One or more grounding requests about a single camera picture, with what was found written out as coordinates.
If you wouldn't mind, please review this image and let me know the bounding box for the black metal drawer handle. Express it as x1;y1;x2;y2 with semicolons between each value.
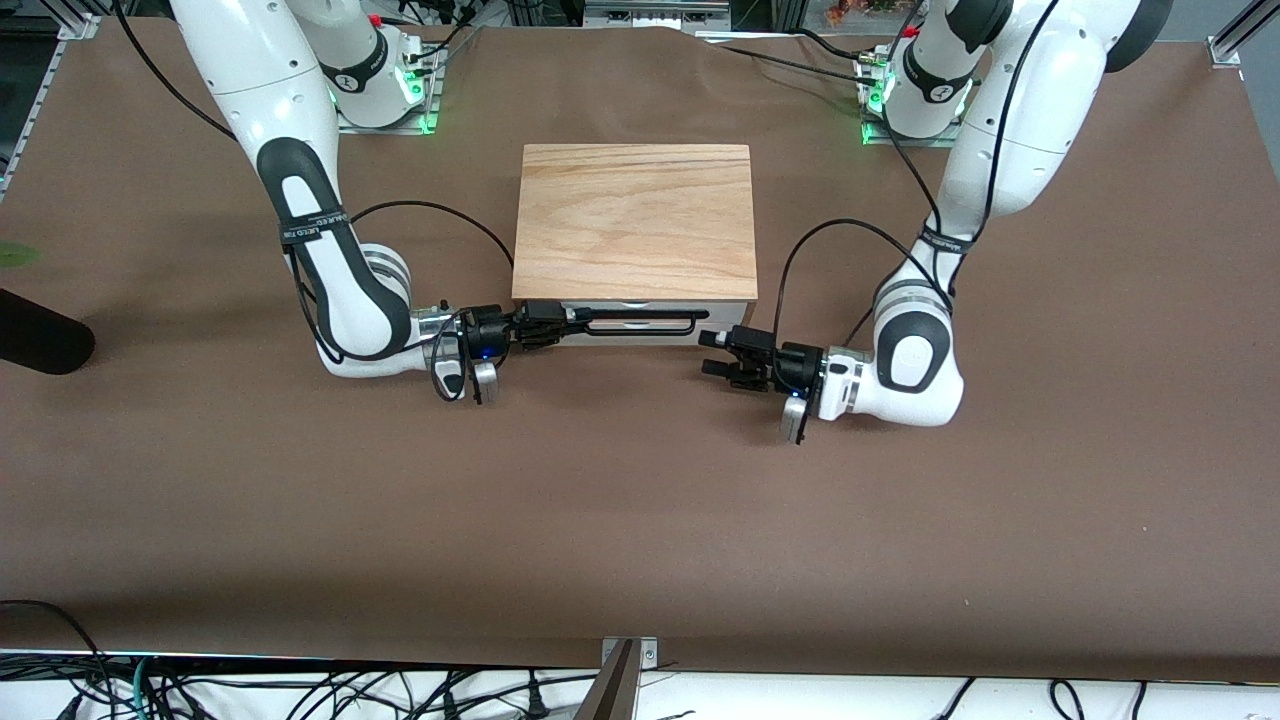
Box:
575;308;710;338

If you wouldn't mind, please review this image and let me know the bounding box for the light wooden drawer cabinet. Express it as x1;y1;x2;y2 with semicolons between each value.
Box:
511;143;759;349

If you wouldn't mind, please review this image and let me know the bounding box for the brown paper table cover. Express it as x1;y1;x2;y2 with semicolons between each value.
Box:
0;15;1280;683

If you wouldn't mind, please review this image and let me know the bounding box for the grey electronics box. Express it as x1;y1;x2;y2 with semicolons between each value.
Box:
583;0;733;31

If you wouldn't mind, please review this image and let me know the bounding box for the black rounded cylinder object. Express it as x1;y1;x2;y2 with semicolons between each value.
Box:
0;288;97;377

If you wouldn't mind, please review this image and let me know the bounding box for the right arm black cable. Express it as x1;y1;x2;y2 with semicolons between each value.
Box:
110;0;516;403

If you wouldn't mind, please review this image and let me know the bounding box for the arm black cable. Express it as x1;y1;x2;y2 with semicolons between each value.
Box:
773;0;1061;351
110;0;516;403

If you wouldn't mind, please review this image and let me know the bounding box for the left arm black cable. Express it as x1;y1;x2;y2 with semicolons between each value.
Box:
773;0;1061;351

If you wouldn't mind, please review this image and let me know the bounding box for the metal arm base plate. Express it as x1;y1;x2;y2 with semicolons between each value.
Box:
862;60;967;149
338;40;442;136

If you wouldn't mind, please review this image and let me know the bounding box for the black base supply cable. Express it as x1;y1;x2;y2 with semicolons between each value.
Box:
385;0;486;66
715;28;886;86

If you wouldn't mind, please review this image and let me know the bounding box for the silver metal clamp bracket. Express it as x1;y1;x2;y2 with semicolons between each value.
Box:
601;637;660;669

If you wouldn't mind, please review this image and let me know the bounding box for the grey camera mount pole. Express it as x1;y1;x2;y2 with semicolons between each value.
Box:
572;640;641;720

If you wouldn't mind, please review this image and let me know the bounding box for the black floor cable tangle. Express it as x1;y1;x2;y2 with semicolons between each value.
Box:
0;598;601;720

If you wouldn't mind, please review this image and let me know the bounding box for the aluminium profile frame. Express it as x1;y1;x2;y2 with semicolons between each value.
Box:
1207;0;1266;69
0;0;101;206

